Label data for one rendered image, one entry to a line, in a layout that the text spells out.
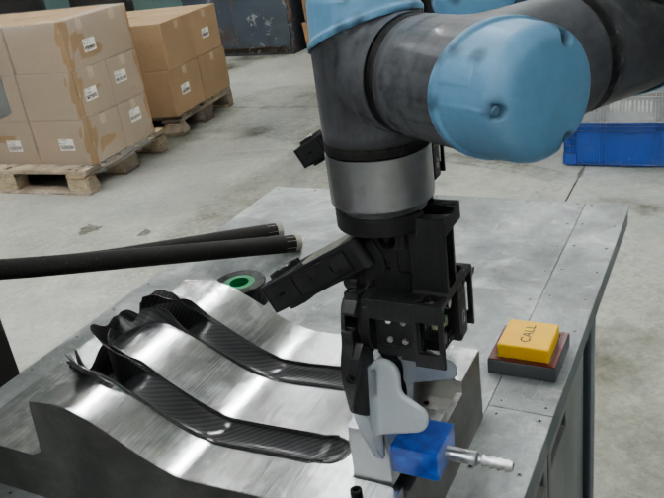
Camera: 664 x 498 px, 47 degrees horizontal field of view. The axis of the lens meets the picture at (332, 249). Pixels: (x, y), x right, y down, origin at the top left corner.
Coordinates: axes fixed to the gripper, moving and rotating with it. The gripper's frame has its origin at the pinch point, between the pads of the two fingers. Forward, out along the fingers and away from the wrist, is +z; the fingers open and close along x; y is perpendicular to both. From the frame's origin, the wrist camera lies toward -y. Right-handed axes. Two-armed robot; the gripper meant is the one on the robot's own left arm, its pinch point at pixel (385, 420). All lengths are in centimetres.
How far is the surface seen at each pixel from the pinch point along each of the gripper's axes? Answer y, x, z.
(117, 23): -296, 301, 10
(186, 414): -21.9, -0.1, 4.1
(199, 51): -313, 393, 46
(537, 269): 0, 55, 13
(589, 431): 4, 75, 57
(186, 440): -19.9, -3.1, 4.5
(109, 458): -26.2, -7.1, 5.1
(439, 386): -0.4, 13.3, 5.7
